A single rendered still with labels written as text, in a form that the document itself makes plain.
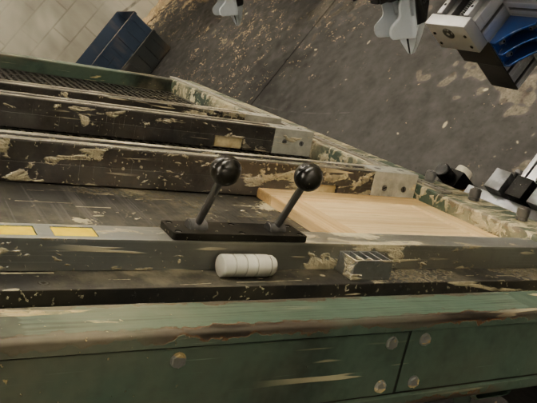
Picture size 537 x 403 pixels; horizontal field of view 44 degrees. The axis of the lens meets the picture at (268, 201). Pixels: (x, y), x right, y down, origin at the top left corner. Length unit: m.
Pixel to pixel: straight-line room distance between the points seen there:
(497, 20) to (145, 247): 1.18
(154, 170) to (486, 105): 2.02
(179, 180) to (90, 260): 0.44
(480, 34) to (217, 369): 1.27
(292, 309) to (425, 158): 2.33
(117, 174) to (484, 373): 0.67
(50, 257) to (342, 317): 0.34
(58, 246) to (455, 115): 2.44
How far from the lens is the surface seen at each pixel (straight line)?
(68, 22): 6.55
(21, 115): 1.57
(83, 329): 0.57
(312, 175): 0.84
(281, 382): 0.67
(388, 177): 1.47
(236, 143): 1.75
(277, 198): 1.24
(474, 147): 2.87
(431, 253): 1.09
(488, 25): 1.75
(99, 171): 1.17
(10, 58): 2.64
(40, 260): 0.79
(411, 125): 3.15
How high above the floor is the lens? 1.94
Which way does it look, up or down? 34 degrees down
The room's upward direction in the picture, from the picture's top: 48 degrees counter-clockwise
